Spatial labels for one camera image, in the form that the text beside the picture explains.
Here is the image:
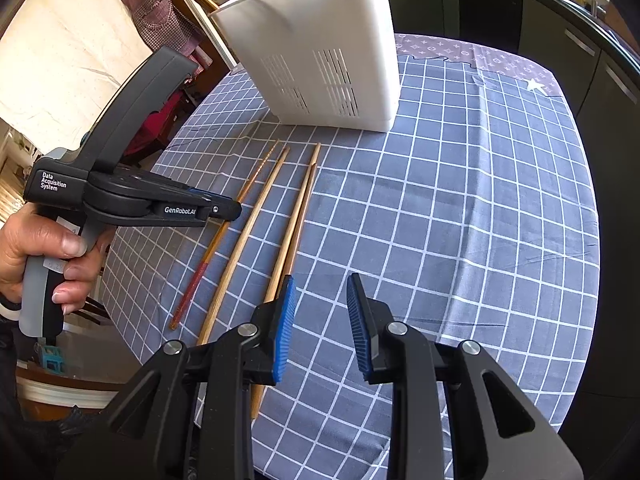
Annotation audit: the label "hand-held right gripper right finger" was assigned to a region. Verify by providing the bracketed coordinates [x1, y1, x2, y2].
[346, 273, 586, 480]

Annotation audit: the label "white curtain sheet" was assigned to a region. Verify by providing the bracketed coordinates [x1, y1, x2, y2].
[0, 0, 154, 134]

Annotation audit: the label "light bamboo chopstick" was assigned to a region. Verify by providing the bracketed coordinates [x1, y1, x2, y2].
[196, 146, 292, 347]
[252, 143, 322, 420]

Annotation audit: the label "checked apron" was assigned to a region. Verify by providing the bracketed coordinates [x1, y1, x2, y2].
[112, 0, 207, 74]

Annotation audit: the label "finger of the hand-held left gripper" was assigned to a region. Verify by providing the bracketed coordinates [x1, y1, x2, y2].
[90, 171, 236, 202]
[87, 191, 243, 227]

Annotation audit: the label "white plastic utensil holder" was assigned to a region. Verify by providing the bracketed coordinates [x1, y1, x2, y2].
[209, 0, 401, 133]

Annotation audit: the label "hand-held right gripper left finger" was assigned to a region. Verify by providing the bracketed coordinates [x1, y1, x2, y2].
[55, 275, 298, 480]

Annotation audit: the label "green base cabinets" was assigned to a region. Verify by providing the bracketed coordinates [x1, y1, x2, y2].
[437, 0, 640, 161]

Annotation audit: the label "red cushioned wooden chair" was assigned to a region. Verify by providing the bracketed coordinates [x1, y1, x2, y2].
[122, 87, 194, 162]

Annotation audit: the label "reddish patterned chopstick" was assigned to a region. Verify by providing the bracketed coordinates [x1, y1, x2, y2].
[170, 139, 281, 333]

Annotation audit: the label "sliding glass door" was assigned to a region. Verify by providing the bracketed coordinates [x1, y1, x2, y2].
[165, 0, 281, 74]

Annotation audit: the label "person's left hand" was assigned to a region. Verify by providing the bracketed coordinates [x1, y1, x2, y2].
[0, 209, 114, 317]

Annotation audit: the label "blue-grey checked tablecloth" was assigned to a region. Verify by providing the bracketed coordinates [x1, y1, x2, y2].
[100, 45, 601, 480]

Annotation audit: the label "wooden chopsticks bundle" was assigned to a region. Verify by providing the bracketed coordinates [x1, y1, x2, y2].
[262, 164, 318, 306]

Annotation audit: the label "purple patterned cloth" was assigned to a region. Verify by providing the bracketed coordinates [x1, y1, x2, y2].
[395, 34, 558, 99]

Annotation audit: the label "small teal box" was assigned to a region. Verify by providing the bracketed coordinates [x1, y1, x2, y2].
[37, 344, 67, 375]

